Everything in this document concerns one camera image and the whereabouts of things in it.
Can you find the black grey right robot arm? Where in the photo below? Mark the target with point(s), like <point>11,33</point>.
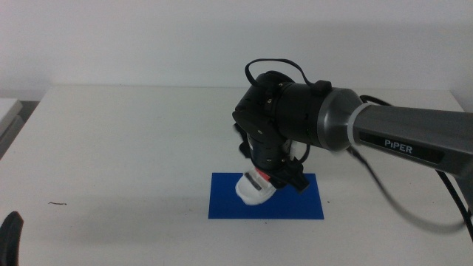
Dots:
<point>406,125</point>

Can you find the blue rectangular mat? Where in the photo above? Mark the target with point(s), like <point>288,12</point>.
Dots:
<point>295,207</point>

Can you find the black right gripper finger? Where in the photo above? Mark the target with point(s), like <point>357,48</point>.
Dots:
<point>293,177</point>

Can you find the small dark thread scrap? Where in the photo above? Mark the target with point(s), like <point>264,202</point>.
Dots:
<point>57,203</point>

